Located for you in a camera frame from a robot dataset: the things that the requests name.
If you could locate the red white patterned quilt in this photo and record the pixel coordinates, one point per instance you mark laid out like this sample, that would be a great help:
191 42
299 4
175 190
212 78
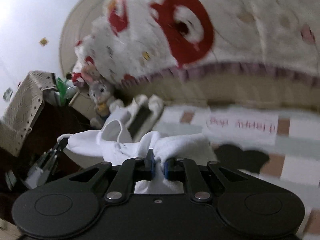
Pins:
134 39

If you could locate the green plastic bag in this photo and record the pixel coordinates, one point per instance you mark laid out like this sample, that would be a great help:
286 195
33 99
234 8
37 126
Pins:
65 89

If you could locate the white shirt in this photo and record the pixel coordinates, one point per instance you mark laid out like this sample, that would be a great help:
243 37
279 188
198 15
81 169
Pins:
113 144

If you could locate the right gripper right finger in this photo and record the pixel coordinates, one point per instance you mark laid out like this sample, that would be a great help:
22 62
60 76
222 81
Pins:
188 173

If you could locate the cream folded garment bottom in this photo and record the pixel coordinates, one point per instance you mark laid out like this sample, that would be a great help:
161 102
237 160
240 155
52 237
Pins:
156 106

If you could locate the cream folded garment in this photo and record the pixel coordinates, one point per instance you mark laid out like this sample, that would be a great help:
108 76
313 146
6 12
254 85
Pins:
156 106
131 109

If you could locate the pink bear plush toy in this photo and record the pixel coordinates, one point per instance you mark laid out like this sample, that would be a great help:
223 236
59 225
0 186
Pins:
90 74

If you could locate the patterned cloth covered furniture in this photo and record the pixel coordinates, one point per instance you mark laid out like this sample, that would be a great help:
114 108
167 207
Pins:
17 120

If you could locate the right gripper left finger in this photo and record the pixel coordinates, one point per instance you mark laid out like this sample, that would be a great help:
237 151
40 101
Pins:
131 171

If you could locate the beige nightstand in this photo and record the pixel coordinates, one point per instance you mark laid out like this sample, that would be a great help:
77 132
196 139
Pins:
83 105

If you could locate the cream folded garment upper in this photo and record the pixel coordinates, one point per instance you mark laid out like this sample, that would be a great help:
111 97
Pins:
131 109

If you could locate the grey bunny plush toy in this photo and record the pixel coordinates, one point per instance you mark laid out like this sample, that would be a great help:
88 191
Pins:
102 94

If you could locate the black folded garment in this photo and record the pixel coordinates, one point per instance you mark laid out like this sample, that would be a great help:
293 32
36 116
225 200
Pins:
138 121

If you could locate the black garment on rug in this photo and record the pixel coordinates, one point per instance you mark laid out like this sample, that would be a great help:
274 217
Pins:
232 156

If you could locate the checkered floor rug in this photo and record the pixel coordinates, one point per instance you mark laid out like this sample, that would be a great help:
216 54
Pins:
289 137

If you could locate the beige bed frame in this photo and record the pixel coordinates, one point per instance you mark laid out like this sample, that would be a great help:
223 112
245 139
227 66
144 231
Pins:
220 84

